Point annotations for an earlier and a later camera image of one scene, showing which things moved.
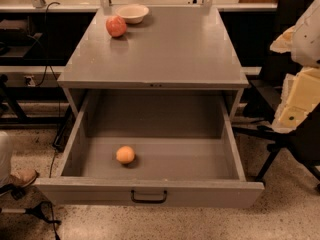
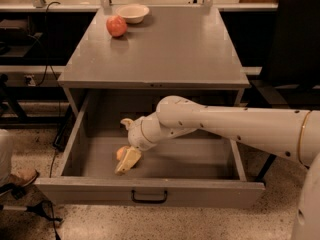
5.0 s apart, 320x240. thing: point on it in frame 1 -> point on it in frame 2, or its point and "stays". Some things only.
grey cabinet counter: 174,48 stays
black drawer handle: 148,201 stays
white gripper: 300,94 -> 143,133
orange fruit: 125,154 stays
